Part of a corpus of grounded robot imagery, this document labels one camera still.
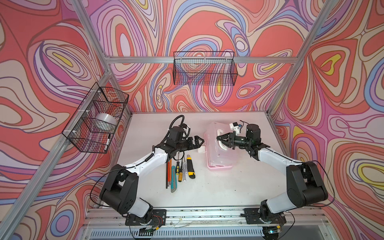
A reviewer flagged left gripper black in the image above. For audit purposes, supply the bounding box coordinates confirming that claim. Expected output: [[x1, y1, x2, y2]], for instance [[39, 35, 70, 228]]
[[174, 136, 204, 153]]

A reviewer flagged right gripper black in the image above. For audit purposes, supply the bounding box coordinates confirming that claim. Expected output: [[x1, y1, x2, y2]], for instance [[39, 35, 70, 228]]
[[216, 131, 251, 149]]

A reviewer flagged pink plastic tool box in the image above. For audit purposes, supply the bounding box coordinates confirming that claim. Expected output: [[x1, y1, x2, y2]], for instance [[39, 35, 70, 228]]
[[203, 122, 239, 172]]

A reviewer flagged black yellow box cutter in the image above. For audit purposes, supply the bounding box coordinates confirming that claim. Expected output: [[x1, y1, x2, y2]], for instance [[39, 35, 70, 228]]
[[187, 155, 196, 179]]

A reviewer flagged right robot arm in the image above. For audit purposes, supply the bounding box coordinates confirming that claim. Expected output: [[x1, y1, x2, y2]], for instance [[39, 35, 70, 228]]
[[217, 124, 328, 223]]

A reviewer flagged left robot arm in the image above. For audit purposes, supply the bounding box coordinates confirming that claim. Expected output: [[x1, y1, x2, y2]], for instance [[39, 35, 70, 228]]
[[100, 126, 205, 219]]

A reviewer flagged black yellow screwdriver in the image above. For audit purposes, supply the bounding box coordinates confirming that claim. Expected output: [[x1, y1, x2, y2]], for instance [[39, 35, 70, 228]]
[[176, 161, 180, 177]]

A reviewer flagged teal utility knife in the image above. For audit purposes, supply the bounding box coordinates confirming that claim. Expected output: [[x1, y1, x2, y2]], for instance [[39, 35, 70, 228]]
[[171, 166, 178, 193]]

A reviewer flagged marker pen in basket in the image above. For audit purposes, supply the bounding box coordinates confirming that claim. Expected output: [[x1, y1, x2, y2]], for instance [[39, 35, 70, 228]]
[[104, 134, 111, 152]]

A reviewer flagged silver tape roll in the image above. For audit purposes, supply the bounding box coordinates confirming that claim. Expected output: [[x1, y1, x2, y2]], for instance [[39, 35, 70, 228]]
[[96, 113, 117, 125]]

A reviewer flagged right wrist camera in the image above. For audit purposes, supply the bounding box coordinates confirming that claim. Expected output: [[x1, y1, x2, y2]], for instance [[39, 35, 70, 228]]
[[230, 122, 243, 135]]

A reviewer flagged amber handled screwdriver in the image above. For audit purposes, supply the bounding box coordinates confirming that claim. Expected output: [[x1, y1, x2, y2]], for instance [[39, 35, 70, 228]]
[[178, 160, 183, 182]]

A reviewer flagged back wall wire basket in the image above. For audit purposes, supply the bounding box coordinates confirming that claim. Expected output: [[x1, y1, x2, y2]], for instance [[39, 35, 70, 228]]
[[173, 50, 238, 86]]

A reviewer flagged wall wire basket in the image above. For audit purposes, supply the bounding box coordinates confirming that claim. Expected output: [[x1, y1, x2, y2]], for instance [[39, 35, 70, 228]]
[[173, 50, 238, 86], [62, 83, 129, 154]]

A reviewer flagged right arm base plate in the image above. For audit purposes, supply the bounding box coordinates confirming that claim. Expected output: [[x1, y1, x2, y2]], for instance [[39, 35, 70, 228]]
[[241, 208, 287, 225]]

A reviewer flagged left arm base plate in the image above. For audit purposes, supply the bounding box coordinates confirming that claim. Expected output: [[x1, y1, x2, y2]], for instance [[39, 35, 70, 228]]
[[125, 209, 167, 228]]

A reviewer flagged left wall wire basket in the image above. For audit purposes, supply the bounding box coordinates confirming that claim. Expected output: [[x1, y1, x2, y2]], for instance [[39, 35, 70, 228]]
[[62, 83, 129, 154]]

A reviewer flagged aluminium front rail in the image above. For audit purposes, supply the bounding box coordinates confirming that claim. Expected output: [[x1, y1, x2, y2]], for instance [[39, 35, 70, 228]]
[[83, 205, 330, 228]]

